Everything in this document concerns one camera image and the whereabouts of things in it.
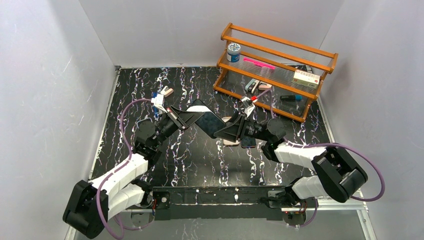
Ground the black arm mounting base bar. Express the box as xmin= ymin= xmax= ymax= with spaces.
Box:
xmin=150 ymin=185 xmax=306 ymax=222

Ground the purple edged smartphone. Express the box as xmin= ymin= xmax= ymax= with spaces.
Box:
xmin=240 ymin=136 xmax=257 ymax=149

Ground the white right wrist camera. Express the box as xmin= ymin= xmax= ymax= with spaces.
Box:
xmin=241 ymin=96 xmax=257 ymax=118

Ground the phone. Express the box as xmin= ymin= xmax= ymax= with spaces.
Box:
xmin=186 ymin=98 xmax=226 ymax=139

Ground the black blue marker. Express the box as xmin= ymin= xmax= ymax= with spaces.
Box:
xmin=279 ymin=94 xmax=303 ymax=102

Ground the white blue labelled jar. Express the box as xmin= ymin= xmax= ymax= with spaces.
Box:
xmin=226 ymin=42 xmax=241 ymax=63

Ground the light blue small stapler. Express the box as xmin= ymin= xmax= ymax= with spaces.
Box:
xmin=244 ymin=78 xmax=260 ymax=93

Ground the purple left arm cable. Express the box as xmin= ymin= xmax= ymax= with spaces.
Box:
xmin=96 ymin=97 xmax=153 ymax=240

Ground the small pink white stapler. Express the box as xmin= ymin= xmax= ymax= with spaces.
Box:
xmin=160 ymin=86 xmax=174 ymax=98

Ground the orange wooden shelf rack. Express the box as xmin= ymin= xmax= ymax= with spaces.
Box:
xmin=213 ymin=22 xmax=339 ymax=123

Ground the beige pink phone case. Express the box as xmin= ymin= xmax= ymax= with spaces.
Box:
xmin=221 ymin=116 xmax=241 ymax=147

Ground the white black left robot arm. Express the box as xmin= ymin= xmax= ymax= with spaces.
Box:
xmin=62 ymin=106 xmax=208 ymax=239

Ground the white red cardboard box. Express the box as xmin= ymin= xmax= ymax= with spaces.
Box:
xmin=292 ymin=69 xmax=320 ymax=89

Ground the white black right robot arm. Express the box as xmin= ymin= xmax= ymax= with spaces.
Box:
xmin=213 ymin=115 xmax=368 ymax=205

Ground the pink pen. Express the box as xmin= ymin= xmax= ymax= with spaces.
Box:
xmin=243 ymin=57 xmax=276 ymax=70

